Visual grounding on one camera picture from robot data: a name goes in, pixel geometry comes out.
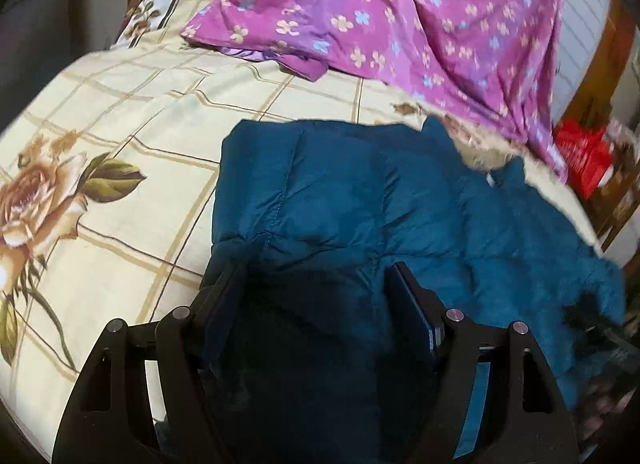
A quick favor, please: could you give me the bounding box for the white slatted headboard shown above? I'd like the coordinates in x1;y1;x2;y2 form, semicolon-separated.
551;0;611;125

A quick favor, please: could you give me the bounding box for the teal blue puffer jacket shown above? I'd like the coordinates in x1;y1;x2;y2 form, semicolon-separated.
204;118;625;463

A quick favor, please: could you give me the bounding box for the wooden chair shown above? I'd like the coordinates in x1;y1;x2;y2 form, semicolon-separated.
585;117;639;251

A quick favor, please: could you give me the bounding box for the cream floral checked bed sheet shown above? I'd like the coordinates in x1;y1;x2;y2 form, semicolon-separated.
1;0;601;463

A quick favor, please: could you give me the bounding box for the red gift bag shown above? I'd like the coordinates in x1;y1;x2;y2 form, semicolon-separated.
554;119;614;200

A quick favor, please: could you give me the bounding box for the purple floral cloth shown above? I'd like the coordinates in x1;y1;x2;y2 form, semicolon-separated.
182;0;567;176

